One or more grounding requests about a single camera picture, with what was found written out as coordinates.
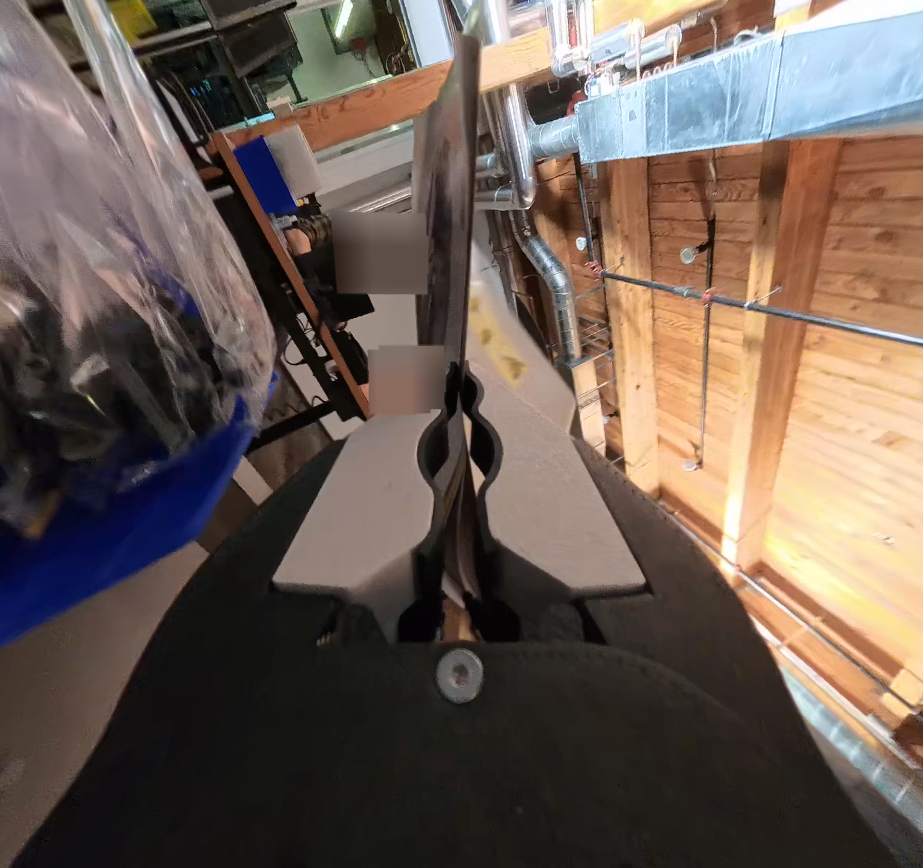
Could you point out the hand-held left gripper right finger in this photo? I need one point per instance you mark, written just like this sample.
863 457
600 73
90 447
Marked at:
555 507

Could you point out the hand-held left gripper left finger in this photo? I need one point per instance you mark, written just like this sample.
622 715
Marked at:
360 493

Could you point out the lego instruction booklet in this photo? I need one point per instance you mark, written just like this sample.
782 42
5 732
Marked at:
451 233

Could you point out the clear plastic bag of lego pieces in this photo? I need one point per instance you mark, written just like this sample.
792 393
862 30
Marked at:
108 247

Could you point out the blue plastic bin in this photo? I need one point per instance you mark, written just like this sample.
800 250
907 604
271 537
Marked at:
108 522

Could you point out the black sprinkler pipe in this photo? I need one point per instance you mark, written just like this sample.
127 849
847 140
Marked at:
793 312

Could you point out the blue box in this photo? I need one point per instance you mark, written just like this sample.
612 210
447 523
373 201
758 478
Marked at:
267 172

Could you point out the spiral metal duct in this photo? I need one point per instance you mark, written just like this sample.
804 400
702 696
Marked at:
555 284

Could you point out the wooden table with black frame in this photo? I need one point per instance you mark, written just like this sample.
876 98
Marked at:
288 276

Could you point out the rectangular metal air duct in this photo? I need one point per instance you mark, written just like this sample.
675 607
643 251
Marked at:
721 89

